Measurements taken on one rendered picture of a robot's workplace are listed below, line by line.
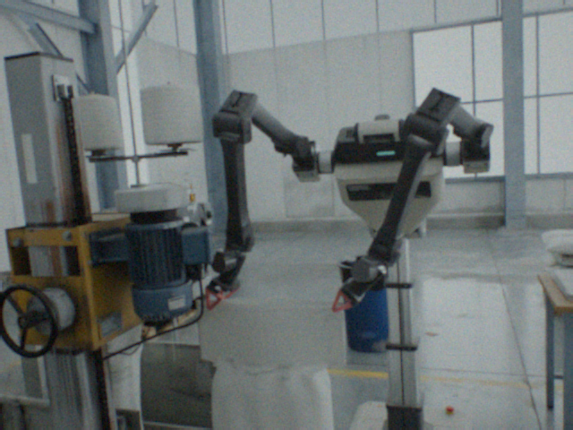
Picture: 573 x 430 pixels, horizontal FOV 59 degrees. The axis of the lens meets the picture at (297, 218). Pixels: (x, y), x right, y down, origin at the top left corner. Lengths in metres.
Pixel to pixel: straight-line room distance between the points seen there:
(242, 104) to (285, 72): 8.68
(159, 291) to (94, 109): 0.57
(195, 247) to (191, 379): 1.03
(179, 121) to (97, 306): 0.52
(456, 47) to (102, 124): 8.40
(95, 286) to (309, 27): 9.03
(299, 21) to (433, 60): 2.62
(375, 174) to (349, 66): 8.01
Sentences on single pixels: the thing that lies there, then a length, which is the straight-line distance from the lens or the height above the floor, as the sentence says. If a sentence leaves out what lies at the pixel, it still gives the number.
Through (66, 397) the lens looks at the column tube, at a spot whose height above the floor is 0.89.
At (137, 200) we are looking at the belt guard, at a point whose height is 1.39.
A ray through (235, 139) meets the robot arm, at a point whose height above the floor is 1.53.
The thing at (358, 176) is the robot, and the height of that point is 1.39.
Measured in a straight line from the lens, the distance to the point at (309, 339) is 1.60.
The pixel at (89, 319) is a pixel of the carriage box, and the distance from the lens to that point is 1.37.
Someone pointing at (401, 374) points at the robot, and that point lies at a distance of 2.17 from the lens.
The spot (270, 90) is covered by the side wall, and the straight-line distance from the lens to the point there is 10.16.
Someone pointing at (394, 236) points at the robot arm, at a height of 1.24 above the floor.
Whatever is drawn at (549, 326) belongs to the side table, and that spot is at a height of 0.47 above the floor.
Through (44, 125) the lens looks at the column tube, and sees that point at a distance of 1.37.
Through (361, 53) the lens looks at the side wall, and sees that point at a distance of 9.76.
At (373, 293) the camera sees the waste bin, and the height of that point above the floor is 0.46.
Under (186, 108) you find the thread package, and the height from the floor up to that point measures 1.62.
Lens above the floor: 1.47
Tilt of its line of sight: 7 degrees down
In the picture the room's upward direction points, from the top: 4 degrees counter-clockwise
